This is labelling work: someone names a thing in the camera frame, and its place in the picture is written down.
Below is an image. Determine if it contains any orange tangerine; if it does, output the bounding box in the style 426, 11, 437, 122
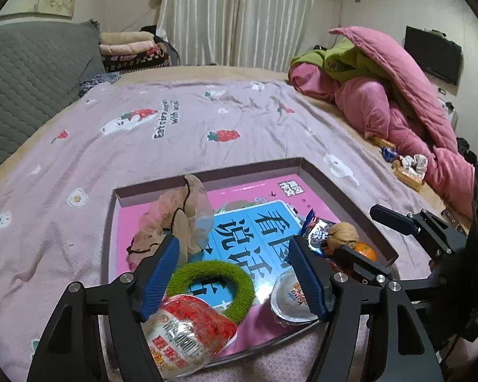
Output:
354, 242, 377, 261

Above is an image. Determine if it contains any green fuzzy ring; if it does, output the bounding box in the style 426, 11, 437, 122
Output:
164, 260, 257, 325

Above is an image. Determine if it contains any red white surprise egg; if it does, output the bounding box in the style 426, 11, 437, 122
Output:
270, 262, 318, 327

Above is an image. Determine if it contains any brown walnut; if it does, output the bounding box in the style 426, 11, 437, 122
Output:
326, 222, 359, 253

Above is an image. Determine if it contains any blue Oreo cookie packet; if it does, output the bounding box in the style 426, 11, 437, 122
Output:
301, 209, 335, 256

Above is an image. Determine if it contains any blue white surprise egg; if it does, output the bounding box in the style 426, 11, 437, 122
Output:
142, 295, 237, 381

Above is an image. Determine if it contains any beige mesh drawstring bag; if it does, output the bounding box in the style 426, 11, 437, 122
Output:
126, 174, 214, 271

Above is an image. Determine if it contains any shallow grey cardboard box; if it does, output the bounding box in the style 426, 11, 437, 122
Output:
102, 157, 398, 368

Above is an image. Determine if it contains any wrapped biscuit packet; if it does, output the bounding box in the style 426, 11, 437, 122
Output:
370, 136, 424, 191

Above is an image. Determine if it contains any white floral scrunchie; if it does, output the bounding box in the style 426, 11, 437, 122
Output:
400, 153, 428, 180

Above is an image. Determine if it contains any small blue snack wrapper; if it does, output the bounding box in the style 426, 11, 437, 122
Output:
381, 147, 399, 163

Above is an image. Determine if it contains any pink quilted duvet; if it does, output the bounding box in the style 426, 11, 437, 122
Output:
288, 26, 475, 217

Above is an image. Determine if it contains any pink strawberry print bedsheet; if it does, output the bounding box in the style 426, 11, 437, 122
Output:
0, 81, 427, 381

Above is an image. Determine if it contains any green blanket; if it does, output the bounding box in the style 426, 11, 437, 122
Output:
290, 38, 390, 84

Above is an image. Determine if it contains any stack of folded blankets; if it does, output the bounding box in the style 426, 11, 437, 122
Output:
99, 31, 173, 73

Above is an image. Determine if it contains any grey quilted headboard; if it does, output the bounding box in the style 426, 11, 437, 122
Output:
0, 20, 104, 165

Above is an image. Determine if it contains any white striped curtain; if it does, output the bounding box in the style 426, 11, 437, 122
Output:
159, 0, 314, 73

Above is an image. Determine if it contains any black wall television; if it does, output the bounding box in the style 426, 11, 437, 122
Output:
403, 26, 464, 85

